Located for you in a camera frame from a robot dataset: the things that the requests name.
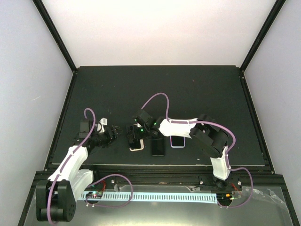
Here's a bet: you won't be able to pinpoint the beige phone case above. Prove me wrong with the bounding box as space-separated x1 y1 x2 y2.
129 139 144 152

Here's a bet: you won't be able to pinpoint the black phone case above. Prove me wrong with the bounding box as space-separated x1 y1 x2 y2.
151 139 165 156

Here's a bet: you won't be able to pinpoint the lavender phone case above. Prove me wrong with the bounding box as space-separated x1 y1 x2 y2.
169 135 186 149

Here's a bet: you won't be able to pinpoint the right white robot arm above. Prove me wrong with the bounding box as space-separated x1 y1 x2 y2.
127 109 236 190

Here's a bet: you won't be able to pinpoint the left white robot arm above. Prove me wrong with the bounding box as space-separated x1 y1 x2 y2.
36 118 122 223

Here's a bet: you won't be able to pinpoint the left circuit board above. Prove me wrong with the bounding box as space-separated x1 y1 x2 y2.
86 191 103 199

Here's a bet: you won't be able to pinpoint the circuit board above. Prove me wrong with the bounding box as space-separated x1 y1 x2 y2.
218 193 241 200
86 191 103 199

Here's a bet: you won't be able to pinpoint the right circuit board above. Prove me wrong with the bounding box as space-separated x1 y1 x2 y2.
218 193 241 200

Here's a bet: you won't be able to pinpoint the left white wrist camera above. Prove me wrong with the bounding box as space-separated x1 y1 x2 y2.
97 118 108 133

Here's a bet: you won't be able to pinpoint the light blue cable duct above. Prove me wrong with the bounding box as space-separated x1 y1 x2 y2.
79 191 218 204

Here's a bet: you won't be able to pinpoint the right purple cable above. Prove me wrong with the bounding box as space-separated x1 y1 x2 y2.
141 93 254 210

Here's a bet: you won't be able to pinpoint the black front rail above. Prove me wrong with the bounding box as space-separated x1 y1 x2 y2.
30 164 286 186

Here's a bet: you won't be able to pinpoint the left black frame post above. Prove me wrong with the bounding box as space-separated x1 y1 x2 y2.
33 0 77 73

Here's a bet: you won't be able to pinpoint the black frame post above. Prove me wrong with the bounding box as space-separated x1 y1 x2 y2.
240 0 286 73
33 0 77 73

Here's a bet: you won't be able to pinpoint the right black frame post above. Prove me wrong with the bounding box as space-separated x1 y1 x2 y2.
240 0 286 73

